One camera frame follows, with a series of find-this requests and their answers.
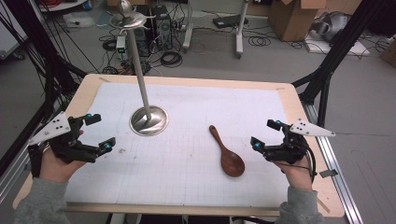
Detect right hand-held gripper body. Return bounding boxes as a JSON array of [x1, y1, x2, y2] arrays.
[[263, 118, 337, 165]]

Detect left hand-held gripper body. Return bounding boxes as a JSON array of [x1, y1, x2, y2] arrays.
[[27, 111, 101, 164]]

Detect brown wooden spoon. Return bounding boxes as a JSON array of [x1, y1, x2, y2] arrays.
[[208, 124, 247, 178]]

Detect silver metal hook stand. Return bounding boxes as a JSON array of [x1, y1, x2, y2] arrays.
[[109, 0, 170, 137]]

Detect person's right hand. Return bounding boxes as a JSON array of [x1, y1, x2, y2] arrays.
[[275, 156, 314, 192]]

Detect person's left hand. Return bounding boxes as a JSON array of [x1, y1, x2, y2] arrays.
[[38, 130, 88, 185]]

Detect grey tape piece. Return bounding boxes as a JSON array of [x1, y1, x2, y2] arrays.
[[318, 169, 339, 179]]

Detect white grid mat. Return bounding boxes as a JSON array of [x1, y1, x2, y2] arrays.
[[64, 81, 291, 208]]

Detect small white power box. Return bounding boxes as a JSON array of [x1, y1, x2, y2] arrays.
[[115, 35, 128, 61]]

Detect white foam board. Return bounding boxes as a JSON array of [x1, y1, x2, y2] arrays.
[[304, 32, 372, 57]]

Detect white cabinet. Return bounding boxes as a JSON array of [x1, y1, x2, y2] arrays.
[[0, 5, 30, 61]]

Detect large cardboard box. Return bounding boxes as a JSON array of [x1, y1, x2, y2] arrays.
[[268, 0, 329, 43]]

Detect flat black device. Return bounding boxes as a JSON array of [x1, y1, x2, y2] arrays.
[[212, 14, 249, 29]]

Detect black computer tower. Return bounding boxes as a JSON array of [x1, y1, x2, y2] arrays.
[[135, 5, 173, 58]]

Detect grey rounded appliance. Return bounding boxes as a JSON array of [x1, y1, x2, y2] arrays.
[[310, 11, 352, 43]]

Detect small cardboard box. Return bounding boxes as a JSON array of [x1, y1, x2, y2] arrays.
[[378, 36, 396, 68]]

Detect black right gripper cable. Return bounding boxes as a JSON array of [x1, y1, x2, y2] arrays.
[[298, 143, 318, 184]]

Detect aluminium rail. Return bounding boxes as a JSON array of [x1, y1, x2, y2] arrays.
[[0, 144, 34, 204], [299, 102, 364, 224]]

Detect black metal frame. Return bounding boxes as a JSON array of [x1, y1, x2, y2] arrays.
[[0, 0, 89, 176], [291, 0, 390, 135]]

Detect thin black coiled cable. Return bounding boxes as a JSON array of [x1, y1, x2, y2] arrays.
[[247, 35, 272, 48]]

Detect thick black coiled cable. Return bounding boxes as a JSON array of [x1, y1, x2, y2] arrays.
[[160, 50, 183, 68]]

